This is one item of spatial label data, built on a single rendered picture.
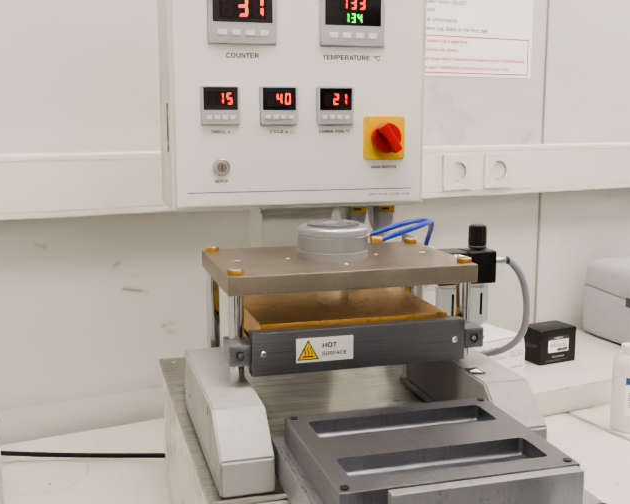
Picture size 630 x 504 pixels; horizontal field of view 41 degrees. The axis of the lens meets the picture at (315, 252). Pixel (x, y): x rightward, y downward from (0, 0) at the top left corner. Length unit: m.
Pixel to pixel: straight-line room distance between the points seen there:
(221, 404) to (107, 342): 0.68
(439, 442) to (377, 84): 0.51
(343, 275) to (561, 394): 0.77
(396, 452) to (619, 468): 0.70
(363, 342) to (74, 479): 0.58
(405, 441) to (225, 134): 0.47
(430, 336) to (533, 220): 1.00
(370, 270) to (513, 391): 0.19
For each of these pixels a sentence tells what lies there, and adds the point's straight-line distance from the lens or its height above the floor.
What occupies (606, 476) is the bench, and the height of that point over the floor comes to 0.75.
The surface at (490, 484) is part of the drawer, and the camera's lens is 0.62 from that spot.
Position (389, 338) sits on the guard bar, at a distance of 0.87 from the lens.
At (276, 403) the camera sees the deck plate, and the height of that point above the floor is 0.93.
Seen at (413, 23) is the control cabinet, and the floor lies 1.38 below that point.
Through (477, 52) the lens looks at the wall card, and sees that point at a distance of 1.74.
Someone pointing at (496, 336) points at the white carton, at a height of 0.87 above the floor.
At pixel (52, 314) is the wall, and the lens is 1.42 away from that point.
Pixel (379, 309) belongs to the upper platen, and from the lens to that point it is 0.91.
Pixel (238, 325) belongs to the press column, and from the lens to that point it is 0.84.
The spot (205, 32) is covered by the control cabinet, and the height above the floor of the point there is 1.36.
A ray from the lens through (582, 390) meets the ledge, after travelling 1.57.
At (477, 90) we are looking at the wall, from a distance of 1.74.
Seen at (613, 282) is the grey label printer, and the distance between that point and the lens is 1.84.
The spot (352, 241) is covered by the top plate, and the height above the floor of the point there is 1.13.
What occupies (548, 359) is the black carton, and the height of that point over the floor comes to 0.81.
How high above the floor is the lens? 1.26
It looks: 9 degrees down
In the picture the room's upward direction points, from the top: straight up
